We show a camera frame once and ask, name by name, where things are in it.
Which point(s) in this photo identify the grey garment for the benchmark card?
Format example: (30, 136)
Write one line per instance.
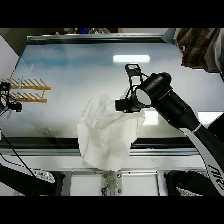
(217, 50)

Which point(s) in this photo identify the white garment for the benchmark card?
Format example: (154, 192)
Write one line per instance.
(106, 136)

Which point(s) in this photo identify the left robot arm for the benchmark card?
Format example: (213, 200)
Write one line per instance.
(20, 181)

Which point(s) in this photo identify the brown checked shirt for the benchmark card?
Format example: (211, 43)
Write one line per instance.
(195, 46)

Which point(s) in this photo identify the silver frame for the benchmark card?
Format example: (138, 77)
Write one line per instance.
(66, 156)

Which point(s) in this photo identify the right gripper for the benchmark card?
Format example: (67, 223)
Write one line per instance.
(128, 103)

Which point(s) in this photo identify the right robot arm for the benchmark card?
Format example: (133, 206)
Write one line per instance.
(173, 103)

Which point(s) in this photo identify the brown clothes hanger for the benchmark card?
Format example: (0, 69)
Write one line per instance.
(31, 99)
(30, 87)

